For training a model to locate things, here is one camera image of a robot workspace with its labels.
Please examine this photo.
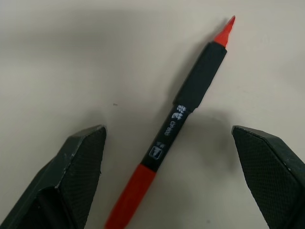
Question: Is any black and red marker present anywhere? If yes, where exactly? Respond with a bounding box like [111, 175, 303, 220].
[103, 15, 236, 229]

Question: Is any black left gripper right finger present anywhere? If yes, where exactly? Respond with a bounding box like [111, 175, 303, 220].
[231, 125, 305, 229]

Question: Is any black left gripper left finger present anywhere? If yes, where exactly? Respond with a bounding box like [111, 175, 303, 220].
[0, 125, 107, 229]

